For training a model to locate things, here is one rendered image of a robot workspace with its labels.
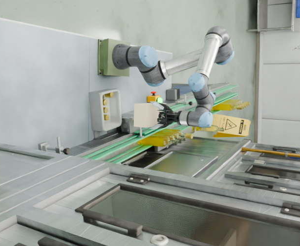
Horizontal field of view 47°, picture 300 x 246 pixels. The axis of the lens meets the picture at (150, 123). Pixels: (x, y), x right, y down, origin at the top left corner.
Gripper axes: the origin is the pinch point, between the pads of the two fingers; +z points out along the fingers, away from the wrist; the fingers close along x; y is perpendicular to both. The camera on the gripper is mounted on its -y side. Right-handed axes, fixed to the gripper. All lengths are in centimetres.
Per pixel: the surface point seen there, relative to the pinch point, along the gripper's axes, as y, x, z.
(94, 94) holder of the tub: 10.1, -10.0, 31.3
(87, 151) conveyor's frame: 24.1, 19.3, 22.7
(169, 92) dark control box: -78, -11, 32
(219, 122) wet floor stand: -355, 37, 96
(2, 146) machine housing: 75, 10, 19
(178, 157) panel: -35.3, 29.2, 0.4
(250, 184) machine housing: -24, 35, -49
